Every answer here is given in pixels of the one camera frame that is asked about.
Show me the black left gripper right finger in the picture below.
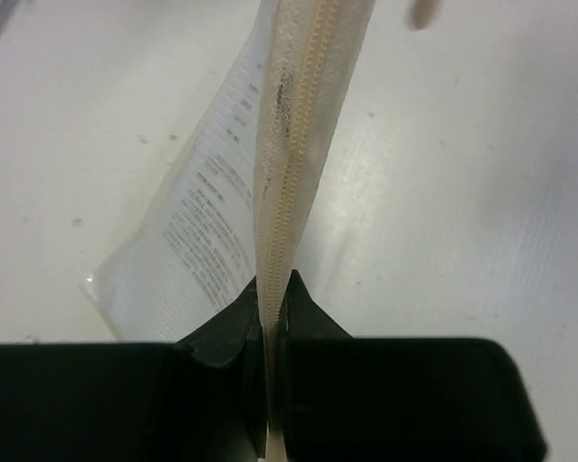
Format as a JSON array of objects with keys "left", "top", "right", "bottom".
[{"left": 280, "top": 273, "right": 547, "bottom": 461}]

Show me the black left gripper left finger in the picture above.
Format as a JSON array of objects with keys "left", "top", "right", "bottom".
[{"left": 0, "top": 284, "right": 266, "bottom": 461}]

